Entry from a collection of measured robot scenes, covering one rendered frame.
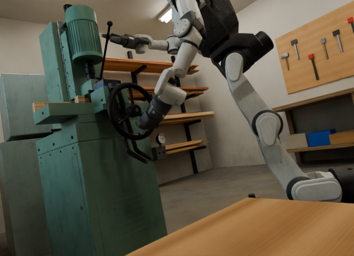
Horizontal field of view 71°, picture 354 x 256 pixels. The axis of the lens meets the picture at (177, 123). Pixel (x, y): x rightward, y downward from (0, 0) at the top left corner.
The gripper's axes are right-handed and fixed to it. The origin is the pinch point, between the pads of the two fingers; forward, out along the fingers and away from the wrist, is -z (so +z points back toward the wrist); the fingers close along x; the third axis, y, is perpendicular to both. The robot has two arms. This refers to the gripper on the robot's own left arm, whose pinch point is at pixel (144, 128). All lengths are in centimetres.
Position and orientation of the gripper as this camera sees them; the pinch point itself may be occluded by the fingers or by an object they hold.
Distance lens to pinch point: 114.5
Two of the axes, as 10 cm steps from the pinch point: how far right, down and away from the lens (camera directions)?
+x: 6.8, -0.6, 7.3
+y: -5.2, -7.5, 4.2
